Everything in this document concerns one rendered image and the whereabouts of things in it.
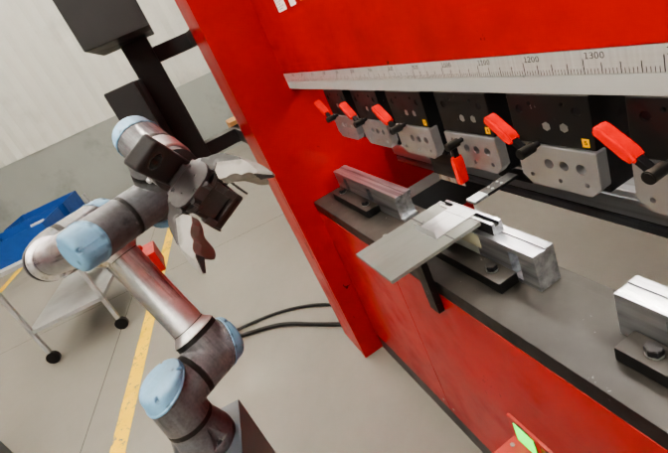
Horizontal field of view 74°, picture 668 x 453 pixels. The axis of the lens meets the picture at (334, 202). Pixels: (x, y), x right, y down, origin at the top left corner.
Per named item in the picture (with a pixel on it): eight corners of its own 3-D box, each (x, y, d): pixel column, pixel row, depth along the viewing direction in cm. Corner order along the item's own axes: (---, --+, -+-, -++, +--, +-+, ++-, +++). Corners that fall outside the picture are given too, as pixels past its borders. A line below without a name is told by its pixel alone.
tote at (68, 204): (35, 232, 396) (21, 215, 389) (87, 207, 400) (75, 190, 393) (18, 248, 363) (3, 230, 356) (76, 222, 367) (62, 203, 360)
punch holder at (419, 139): (404, 151, 115) (383, 91, 108) (429, 136, 117) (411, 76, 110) (439, 160, 101) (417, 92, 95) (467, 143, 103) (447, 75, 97)
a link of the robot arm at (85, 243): (-6, 260, 98) (50, 221, 64) (42, 231, 105) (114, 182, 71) (31, 300, 101) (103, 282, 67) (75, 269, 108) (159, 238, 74)
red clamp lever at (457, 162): (455, 185, 93) (442, 143, 89) (470, 176, 94) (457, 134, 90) (461, 187, 91) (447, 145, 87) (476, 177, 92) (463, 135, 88)
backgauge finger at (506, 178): (457, 202, 121) (451, 186, 119) (527, 157, 127) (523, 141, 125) (488, 213, 110) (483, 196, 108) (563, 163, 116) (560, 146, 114)
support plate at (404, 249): (357, 256, 115) (355, 253, 115) (435, 207, 122) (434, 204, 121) (392, 284, 99) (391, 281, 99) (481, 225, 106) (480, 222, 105)
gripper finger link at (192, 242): (229, 281, 59) (223, 222, 64) (197, 269, 54) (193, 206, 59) (210, 289, 60) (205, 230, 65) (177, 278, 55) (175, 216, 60)
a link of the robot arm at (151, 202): (123, 232, 80) (102, 183, 74) (170, 200, 88) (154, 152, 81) (153, 247, 77) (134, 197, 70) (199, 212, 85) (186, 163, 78)
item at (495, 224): (441, 214, 121) (438, 205, 120) (450, 208, 122) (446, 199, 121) (494, 235, 103) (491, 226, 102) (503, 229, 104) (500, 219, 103)
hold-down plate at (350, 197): (335, 199, 183) (332, 193, 182) (346, 193, 184) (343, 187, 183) (369, 219, 157) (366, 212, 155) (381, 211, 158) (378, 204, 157)
